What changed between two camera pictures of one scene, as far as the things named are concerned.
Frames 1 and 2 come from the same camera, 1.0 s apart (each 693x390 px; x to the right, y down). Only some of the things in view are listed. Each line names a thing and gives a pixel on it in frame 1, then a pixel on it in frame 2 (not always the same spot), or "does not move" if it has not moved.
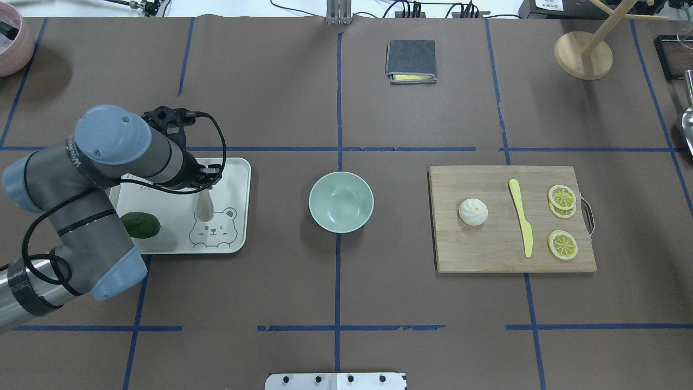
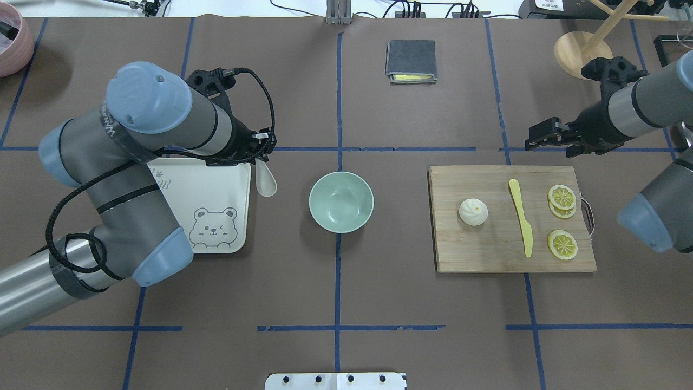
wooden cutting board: (509, 219) does not move
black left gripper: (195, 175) -> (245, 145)
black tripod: (150, 7) does not move
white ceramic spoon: (205, 208) -> (266, 183)
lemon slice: (562, 245) does not move
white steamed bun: (473, 212) does not move
